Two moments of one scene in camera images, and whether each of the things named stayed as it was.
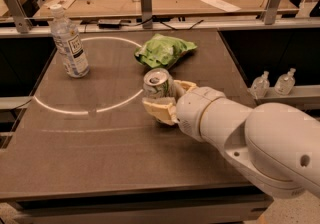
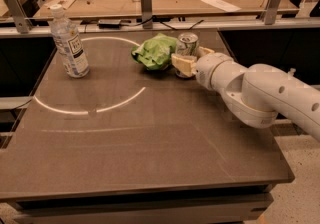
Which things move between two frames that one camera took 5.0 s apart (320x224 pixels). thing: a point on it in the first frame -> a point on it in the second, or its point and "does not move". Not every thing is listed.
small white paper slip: x=221 y=4 does not move
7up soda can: x=158 y=83 -> x=187 y=44
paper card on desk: x=64 y=2 does not move
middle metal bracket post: x=146 y=6 does not move
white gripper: x=196 y=112 -> x=206 y=70
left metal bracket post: x=22 y=21 does not move
